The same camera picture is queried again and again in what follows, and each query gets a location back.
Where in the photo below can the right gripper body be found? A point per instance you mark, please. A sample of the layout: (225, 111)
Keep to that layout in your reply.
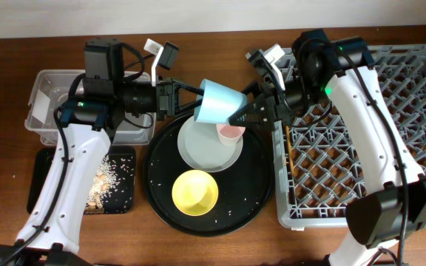
(272, 107)

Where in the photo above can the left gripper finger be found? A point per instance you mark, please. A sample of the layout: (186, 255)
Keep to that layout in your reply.
(189, 107)
(186, 86)

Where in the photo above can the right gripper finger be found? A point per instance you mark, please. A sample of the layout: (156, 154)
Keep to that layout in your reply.
(248, 116)
(253, 88)

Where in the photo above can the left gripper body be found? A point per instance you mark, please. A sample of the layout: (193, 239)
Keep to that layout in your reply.
(165, 98)

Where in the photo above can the wooden chopstick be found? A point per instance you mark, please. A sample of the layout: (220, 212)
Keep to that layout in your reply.
(289, 147)

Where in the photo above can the light blue plastic cup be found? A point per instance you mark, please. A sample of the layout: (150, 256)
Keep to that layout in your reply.
(218, 103)

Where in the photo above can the yellow bowl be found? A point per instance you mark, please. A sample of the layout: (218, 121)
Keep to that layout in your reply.
(195, 193)

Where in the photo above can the food scraps and rice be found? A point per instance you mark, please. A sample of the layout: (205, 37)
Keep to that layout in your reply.
(112, 188)

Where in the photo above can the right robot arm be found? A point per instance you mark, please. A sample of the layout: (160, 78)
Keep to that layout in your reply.
(343, 72)

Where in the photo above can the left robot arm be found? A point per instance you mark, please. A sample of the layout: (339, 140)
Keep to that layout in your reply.
(97, 102)

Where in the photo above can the grey plastic dishwasher rack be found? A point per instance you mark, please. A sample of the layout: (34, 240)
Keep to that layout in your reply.
(327, 173)

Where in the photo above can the clear plastic waste bin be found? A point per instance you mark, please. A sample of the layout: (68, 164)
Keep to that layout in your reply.
(51, 89)

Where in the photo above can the pink plastic cup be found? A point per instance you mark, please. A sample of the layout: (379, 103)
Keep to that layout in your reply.
(229, 135)

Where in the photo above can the grey round plate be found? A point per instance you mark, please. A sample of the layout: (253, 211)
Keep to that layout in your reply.
(201, 149)

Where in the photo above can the round black serving tray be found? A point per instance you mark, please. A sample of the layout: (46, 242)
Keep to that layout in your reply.
(244, 187)

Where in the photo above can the black rectangular tray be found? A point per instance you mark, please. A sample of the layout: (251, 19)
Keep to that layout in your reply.
(43, 162)

